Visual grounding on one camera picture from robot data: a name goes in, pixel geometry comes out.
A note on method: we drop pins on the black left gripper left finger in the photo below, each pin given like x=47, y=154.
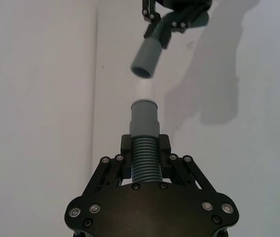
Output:
x=126, y=153

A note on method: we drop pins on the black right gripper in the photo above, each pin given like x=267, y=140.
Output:
x=186, y=4

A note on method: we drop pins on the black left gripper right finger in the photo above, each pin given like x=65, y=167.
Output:
x=165, y=150

